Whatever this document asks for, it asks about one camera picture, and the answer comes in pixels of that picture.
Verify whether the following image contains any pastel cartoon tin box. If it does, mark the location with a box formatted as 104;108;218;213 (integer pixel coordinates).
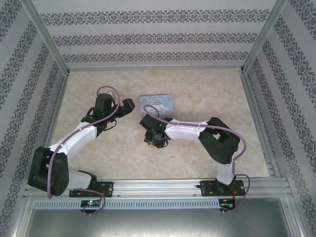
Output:
140;94;174;119

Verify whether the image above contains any grey metal sheet panel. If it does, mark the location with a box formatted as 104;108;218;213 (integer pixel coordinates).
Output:
14;196;303;237

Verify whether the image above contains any left controller circuit board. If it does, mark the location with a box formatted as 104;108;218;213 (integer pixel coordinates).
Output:
80;199;102;208

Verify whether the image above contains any controller circuit board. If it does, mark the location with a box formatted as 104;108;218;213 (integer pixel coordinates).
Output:
219;202;237;211
80;199;102;208

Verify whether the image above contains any right controller circuit board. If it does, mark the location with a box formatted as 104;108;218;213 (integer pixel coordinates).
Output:
219;202;237;211

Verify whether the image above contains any aluminium mounting rail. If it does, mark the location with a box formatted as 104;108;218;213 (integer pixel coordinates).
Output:
24;178;290;198

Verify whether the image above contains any aluminium side rail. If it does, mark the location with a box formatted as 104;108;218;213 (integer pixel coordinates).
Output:
34;73;70;181
240;71;281;178

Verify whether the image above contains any slotted grey cable duct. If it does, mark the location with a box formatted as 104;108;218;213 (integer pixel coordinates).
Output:
33;199;221;209

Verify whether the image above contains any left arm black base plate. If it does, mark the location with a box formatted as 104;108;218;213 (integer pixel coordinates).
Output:
70;181;114;198

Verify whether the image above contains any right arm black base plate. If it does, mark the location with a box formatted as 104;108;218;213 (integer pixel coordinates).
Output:
201;180;246;197

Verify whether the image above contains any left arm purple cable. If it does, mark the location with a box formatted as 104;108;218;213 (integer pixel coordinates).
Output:
46;85;121;215

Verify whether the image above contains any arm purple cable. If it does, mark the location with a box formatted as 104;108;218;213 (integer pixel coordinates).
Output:
46;85;121;215
144;105;252;213

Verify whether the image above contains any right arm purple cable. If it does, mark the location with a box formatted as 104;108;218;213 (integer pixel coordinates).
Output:
144;105;252;213

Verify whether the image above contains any aluminium frame post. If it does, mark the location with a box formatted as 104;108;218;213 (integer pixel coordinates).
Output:
240;0;290;74
21;0;70;75

